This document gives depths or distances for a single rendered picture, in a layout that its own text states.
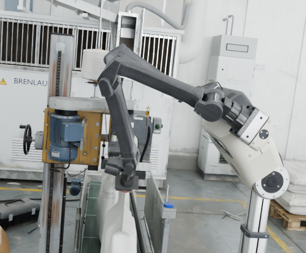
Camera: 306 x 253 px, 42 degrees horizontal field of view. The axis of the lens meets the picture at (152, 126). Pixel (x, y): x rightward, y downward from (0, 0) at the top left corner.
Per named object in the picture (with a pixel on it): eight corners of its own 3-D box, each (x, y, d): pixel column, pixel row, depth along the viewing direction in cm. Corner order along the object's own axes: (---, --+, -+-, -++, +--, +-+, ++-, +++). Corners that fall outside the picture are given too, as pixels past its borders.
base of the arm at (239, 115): (250, 106, 146) (231, 133, 147) (233, 94, 145) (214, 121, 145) (260, 109, 138) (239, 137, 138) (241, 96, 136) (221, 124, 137)
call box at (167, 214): (175, 219, 230) (176, 209, 229) (161, 218, 229) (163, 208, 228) (173, 213, 237) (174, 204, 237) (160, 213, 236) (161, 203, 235)
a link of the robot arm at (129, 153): (109, 79, 138) (118, 65, 146) (94, 80, 139) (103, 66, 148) (136, 173, 161) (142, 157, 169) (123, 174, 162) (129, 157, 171)
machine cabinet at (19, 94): (167, 193, 525) (184, 30, 493) (-15, 182, 495) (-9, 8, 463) (156, 169, 638) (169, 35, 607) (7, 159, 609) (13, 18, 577)
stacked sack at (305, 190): (325, 198, 444) (327, 186, 442) (287, 194, 443) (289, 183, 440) (302, 180, 509) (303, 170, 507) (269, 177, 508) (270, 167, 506)
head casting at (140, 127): (149, 162, 236) (155, 113, 232) (108, 160, 233) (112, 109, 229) (144, 151, 266) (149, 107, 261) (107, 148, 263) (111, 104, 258)
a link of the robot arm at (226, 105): (235, 111, 137) (235, 103, 141) (211, 94, 135) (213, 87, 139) (217, 128, 142) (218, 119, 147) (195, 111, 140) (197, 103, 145)
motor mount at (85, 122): (85, 151, 211) (87, 121, 208) (72, 150, 210) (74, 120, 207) (87, 140, 239) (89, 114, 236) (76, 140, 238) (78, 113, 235)
